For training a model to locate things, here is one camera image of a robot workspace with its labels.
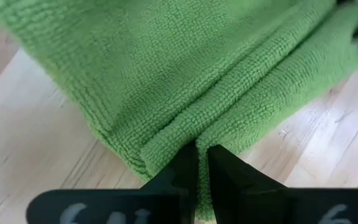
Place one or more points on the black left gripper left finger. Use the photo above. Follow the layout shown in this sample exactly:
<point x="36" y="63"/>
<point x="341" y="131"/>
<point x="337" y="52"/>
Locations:
<point x="183" y="171"/>

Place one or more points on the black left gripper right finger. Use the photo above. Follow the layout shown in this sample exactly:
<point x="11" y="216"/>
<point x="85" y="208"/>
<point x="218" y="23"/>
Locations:
<point x="235" y="189"/>

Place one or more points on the green microfiber towel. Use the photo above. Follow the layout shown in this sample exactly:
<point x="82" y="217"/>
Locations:
<point x="166" y="77"/>

